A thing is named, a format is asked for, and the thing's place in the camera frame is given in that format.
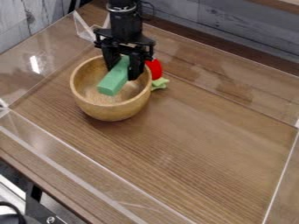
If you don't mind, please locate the green rectangular block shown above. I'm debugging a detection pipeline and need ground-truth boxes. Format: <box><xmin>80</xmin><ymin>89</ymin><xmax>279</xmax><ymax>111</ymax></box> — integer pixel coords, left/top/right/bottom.
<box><xmin>97</xmin><ymin>56</ymin><xmax>129</xmax><ymax>96</ymax></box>

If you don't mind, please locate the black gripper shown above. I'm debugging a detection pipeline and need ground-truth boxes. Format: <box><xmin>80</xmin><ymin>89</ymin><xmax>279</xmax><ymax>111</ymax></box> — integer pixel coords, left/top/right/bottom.
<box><xmin>93</xmin><ymin>0</ymin><xmax>155</xmax><ymax>81</ymax></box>

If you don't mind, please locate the black metal table frame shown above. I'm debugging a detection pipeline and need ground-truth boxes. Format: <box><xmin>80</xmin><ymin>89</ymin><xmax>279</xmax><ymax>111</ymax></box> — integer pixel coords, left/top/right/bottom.
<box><xmin>24</xmin><ymin>183</ymin><xmax>67</xmax><ymax>224</ymax></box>

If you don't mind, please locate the brown wooden bowl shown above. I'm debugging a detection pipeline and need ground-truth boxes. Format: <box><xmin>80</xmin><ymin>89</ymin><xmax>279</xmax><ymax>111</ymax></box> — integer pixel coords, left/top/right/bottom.
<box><xmin>69</xmin><ymin>56</ymin><xmax>152</xmax><ymax>122</ymax></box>

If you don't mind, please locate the red plush strawberry toy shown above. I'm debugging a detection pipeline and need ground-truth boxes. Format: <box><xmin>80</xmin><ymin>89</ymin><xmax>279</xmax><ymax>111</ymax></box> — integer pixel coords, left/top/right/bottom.
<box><xmin>145</xmin><ymin>58</ymin><xmax>169</xmax><ymax>90</ymax></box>

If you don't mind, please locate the clear acrylic corner bracket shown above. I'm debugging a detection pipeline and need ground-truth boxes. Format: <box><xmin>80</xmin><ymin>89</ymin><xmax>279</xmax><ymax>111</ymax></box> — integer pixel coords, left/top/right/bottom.
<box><xmin>72</xmin><ymin>11</ymin><xmax>109</xmax><ymax>43</ymax></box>

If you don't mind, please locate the black cable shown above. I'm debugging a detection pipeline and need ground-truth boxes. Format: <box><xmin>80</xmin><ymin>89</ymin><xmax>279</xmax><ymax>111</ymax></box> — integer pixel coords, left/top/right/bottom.
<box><xmin>0</xmin><ymin>200</ymin><xmax>27</xmax><ymax>224</ymax></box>

